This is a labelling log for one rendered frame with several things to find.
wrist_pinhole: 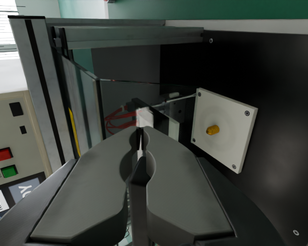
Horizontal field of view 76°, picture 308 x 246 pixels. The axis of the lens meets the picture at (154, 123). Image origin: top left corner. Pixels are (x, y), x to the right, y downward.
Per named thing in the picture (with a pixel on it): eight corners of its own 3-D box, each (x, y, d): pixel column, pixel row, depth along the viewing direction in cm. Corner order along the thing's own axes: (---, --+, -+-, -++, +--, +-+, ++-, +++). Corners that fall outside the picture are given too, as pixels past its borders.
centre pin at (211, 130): (220, 127, 43) (211, 130, 42) (218, 134, 44) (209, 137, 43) (213, 123, 45) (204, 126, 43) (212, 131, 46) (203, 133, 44)
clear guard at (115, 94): (202, 87, 14) (125, 102, 11) (179, 270, 25) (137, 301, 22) (83, 45, 39) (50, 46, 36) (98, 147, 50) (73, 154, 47)
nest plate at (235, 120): (258, 108, 36) (254, 109, 35) (241, 172, 43) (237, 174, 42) (200, 87, 47) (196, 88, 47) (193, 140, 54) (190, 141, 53)
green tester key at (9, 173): (13, 167, 36) (1, 171, 35) (16, 174, 37) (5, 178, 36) (13, 164, 37) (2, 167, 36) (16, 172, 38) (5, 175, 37)
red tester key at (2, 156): (8, 150, 35) (-5, 153, 34) (11, 158, 35) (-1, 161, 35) (8, 147, 35) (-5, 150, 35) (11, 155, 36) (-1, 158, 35)
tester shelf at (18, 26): (45, 15, 28) (6, 15, 26) (99, 274, 59) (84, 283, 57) (28, 18, 61) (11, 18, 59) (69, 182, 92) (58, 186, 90)
